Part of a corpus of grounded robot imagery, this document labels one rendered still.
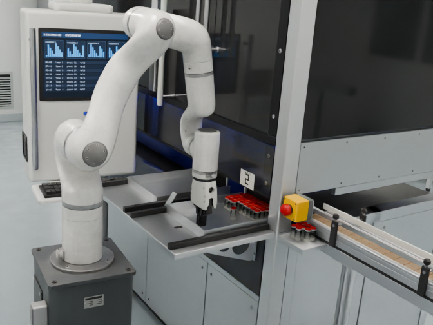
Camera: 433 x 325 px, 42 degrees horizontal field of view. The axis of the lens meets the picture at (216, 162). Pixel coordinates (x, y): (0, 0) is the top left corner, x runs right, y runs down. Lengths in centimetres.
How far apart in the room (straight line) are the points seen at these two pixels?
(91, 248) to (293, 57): 86
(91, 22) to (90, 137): 107
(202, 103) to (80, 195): 46
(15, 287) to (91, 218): 181
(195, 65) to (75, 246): 64
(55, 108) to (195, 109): 96
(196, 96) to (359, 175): 76
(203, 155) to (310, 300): 78
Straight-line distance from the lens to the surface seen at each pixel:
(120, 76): 160
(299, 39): 182
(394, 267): 177
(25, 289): 340
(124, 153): 269
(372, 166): 221
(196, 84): 172
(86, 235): 168
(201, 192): 184
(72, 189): 164
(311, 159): 197
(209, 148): 179
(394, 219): 243
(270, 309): 212
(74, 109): 257
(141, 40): 156
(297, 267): 212
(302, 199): 188
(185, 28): 169
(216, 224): 200
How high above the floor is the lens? 166
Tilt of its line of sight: 17 degrees down
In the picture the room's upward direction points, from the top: 4 degrees clockwise
